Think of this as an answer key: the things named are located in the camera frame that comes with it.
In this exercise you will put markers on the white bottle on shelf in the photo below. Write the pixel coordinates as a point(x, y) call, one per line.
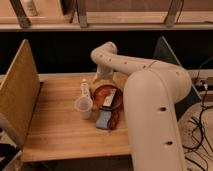
point(30, 8)

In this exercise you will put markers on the dark right side panel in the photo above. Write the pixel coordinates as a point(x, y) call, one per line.
point(164, 52)

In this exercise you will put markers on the blue sponge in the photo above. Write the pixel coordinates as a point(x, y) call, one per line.
point(103, 119)

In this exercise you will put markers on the orange round plate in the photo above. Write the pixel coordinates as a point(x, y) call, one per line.
point(100, 94)

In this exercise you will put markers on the brown chocolate bar wrapper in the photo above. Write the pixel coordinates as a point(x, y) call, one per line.
point(114, 119)

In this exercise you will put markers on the small clear plastic bottle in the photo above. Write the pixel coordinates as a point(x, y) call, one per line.
point(85, 88)

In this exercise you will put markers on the wooden shelf frame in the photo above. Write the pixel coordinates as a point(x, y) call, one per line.
point(107, 15)

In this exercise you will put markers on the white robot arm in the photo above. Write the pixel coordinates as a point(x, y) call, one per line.
point(152, 89)

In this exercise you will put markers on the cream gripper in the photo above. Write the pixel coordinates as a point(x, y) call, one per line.
point(98, 82)

